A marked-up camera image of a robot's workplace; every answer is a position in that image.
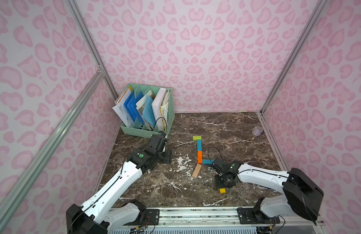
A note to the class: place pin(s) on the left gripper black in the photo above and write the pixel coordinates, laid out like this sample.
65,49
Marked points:
165,155

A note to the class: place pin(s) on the teal block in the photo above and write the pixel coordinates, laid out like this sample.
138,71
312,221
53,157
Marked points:
207,162
199,145

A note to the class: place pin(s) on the natural wood building block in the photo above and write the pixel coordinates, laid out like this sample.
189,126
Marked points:
196,170

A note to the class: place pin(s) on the orange building block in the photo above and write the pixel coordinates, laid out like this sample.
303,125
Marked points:
200,157

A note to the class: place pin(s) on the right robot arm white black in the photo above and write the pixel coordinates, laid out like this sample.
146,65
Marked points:
298,194

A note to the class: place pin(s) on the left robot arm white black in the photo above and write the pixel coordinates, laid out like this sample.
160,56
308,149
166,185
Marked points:
95,216

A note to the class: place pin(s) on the light blue folder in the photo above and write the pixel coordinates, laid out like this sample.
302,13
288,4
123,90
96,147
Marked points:
148,114

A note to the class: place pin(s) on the green plastic file basket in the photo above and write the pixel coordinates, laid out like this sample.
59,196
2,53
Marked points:
137,129

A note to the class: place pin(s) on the white booklets stack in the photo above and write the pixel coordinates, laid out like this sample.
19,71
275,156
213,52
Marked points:
160,109

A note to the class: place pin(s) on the clear plastic cup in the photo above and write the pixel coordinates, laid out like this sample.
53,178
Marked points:
257,131

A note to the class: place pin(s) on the blue folders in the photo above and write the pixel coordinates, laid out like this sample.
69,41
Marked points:
130,105

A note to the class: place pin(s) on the white paper sheets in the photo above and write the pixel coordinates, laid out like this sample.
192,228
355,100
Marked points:
121,106

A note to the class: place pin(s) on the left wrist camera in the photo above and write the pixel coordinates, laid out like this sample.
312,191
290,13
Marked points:
156,144

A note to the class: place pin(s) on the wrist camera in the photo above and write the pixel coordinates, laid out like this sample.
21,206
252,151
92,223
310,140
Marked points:
156,144
220,166

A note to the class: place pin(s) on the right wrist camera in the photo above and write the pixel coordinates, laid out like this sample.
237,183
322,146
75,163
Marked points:
220,166

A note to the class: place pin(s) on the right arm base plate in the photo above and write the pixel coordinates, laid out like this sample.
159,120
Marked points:
252,216

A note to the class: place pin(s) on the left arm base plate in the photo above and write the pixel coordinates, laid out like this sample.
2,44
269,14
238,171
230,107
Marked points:
151,218

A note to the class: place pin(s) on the aluminium front rail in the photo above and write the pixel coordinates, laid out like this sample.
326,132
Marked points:
218,220

